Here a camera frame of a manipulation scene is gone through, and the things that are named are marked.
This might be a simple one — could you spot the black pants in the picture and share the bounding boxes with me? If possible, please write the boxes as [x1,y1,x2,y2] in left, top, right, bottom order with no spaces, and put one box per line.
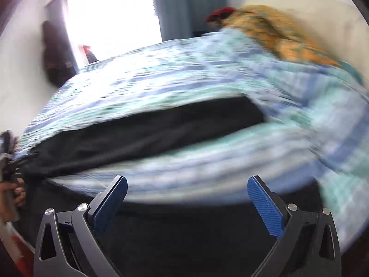
[17,96,327,277]

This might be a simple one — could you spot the person's left hand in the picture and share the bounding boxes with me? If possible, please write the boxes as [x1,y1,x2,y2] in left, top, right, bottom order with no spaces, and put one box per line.
[1,178,26,223]

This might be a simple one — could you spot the red fleece garment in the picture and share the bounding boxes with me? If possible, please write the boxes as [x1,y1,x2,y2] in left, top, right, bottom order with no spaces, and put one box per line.
[1,222,34,276]

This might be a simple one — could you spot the red item at window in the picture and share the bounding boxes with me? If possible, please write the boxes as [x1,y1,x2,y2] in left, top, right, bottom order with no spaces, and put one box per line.
[79,45,98,64]

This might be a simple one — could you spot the striped blue green bedsheet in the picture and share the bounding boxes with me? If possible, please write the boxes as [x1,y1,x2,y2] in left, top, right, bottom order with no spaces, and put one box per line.
[18,29,368,248]

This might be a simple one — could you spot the blue curtain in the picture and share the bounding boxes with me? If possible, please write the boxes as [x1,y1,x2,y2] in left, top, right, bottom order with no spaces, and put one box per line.
[154,0,227,41]

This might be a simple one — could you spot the orange floral blanket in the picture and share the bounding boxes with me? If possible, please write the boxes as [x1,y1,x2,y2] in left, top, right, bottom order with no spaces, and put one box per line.
[223,5,342,68]

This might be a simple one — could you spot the cream headboard cushion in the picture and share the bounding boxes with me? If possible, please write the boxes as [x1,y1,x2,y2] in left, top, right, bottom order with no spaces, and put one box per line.
[244,0,369,88]

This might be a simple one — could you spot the red black hat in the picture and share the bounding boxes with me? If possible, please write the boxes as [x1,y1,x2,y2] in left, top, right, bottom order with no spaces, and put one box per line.
[205,7,235,23]

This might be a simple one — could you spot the dark clothes hanging on wall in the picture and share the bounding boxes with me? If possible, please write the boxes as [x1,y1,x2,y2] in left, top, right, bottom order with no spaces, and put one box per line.
[42,21,76,88]

